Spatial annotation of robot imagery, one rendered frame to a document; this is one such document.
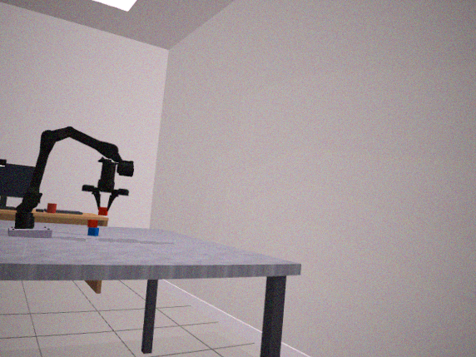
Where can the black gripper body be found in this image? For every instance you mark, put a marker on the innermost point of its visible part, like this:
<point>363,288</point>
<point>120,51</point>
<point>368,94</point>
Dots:
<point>106,182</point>

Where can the blue cube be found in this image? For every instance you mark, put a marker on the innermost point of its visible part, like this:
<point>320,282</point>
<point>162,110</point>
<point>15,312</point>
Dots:
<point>93,231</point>

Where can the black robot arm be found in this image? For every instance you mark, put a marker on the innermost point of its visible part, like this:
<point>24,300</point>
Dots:
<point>24,218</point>

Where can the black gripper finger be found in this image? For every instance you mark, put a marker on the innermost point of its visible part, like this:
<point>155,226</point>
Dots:
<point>98,199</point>
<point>111,199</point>

